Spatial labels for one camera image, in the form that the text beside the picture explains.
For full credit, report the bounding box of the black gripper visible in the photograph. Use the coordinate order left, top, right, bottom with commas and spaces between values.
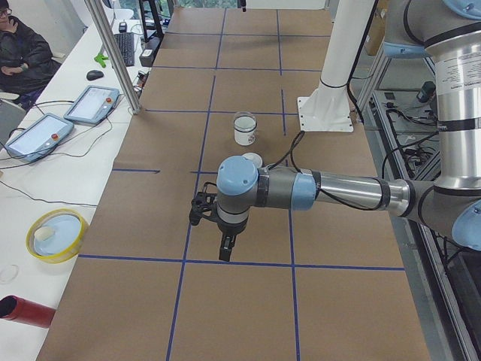
217, 221, 247, 262

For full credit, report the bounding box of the white cup lid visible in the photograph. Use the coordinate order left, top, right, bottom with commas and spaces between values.
242, 153, 263, 168

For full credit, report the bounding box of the clear plastic funnel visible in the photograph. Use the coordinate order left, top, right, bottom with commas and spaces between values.
233, 111, 257, 132

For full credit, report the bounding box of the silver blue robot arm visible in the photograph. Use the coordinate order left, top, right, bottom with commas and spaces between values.
213, 1, 480, 261

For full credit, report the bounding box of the white enamel cup blue rim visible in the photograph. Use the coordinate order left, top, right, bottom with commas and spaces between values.
234, 126, 257, 146

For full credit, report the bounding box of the yellow bowl with blue lid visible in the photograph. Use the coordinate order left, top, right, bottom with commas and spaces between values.
26, 208, 89, 264

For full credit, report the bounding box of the far teach pendant tablet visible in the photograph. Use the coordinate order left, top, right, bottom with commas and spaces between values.
63, 85, 120, 125

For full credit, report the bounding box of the teach pendant tablet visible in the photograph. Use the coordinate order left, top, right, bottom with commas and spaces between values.
63, 85, 120, 125
5, 113, 74, 162

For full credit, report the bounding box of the black computer mouse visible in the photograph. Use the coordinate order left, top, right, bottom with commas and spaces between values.
86, 70, 104, 81

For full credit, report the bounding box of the near teach pendant tablet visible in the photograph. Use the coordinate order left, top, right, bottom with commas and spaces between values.
5, 113, 74, 162

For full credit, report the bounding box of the green small object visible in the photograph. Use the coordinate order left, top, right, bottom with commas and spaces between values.
94, 53, 109, 68

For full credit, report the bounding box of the black keyboard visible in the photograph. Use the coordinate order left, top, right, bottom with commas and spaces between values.
113, 32, 135, 67

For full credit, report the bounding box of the red cylinder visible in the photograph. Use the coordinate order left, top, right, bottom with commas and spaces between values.
1, 295, 56, 329

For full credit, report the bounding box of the seated person in black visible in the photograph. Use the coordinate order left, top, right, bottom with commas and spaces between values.
1, 1, 61, 110

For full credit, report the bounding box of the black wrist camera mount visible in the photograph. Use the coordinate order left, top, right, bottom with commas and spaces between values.
189, 181, 219, 226

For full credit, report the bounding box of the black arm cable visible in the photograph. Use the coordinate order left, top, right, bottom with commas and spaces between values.
262, 129, 380, 211

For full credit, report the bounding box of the white pedestal column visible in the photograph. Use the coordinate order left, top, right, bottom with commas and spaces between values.
298, 1, 355, 132

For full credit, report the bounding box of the aluminium frame post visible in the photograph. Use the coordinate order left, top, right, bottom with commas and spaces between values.
85, 0, 141, 114

